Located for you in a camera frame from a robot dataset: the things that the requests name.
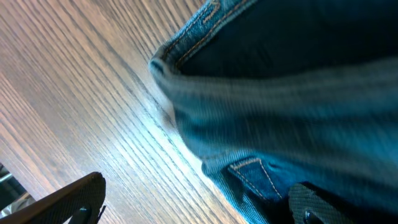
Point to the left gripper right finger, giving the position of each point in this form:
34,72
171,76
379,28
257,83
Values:
308,207

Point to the light blue denim jeans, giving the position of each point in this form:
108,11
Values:
273,93

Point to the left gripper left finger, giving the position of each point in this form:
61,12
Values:
79,202

